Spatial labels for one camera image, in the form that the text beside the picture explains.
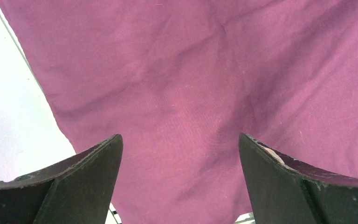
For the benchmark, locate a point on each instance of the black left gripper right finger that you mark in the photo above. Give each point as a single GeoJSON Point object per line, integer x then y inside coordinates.
{"type": "Point", "coordinates": [284, 190]}

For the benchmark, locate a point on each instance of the purple cloth wrap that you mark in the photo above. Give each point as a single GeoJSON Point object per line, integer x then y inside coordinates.
{"type": "Point", "coordinates": [180, 80]}

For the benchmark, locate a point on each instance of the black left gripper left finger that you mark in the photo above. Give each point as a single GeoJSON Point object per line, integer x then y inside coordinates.
{"type": "Point", "coordinates": [77, 190]}

